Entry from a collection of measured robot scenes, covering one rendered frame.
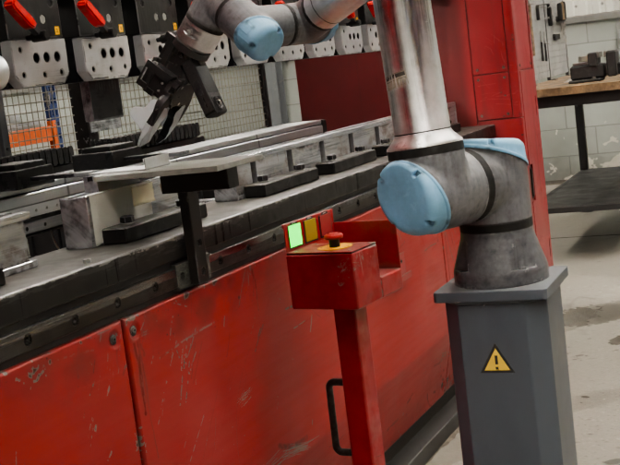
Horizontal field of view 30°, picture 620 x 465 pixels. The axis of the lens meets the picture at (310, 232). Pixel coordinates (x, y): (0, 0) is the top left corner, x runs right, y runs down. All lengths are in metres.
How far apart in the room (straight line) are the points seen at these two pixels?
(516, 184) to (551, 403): 0.35
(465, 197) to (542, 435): 0.40
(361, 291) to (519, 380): 0.58
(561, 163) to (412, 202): 7.77
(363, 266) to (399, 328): 0.84
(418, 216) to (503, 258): 0.18
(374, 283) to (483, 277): 0.59
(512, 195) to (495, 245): 0.08
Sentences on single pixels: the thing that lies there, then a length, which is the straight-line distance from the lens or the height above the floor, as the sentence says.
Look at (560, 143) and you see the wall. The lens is 9.44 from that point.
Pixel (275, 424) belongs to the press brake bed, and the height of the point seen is 0.41.
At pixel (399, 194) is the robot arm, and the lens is 1.72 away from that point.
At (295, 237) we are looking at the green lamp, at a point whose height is 0.81.
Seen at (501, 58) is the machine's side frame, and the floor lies 1.10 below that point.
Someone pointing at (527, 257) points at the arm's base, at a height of 0.81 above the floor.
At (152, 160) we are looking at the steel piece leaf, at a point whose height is 1.01.
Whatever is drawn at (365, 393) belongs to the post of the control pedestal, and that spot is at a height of 0.46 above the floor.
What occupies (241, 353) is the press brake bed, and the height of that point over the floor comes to 0.60.
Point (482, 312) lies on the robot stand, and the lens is 1.82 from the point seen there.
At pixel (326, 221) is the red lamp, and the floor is 0.82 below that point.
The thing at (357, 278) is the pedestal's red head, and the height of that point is 0.72.
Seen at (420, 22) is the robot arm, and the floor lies 1.19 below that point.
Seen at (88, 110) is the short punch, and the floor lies 1.12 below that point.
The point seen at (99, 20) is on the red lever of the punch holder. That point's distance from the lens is 2.14.
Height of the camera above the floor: 1.14
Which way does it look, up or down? 8 degrees down
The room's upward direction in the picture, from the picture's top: 7 degrees counter-clockwise
